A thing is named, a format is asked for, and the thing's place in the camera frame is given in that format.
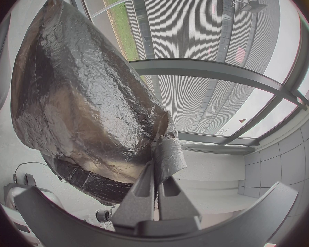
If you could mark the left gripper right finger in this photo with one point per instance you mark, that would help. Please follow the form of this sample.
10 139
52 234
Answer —
180 210

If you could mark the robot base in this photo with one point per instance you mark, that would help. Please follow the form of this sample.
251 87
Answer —
10 192

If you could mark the window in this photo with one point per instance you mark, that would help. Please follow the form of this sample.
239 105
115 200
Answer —
208 68

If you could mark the black plastic bag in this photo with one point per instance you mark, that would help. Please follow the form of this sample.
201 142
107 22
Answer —
79 86

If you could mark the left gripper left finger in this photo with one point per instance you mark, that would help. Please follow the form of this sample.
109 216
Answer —
134 210

